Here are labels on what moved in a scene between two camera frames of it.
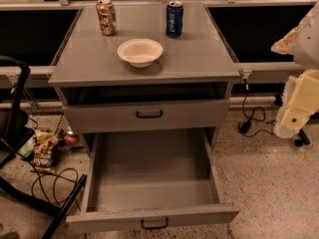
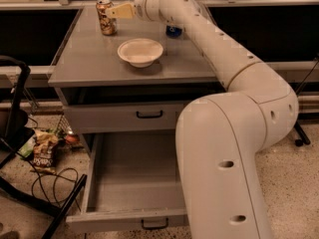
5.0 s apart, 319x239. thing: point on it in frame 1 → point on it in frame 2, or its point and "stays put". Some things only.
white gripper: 309,40 → 141,7
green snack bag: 26,149 stays put
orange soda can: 107,16 stays put
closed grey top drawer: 170,116 stays put
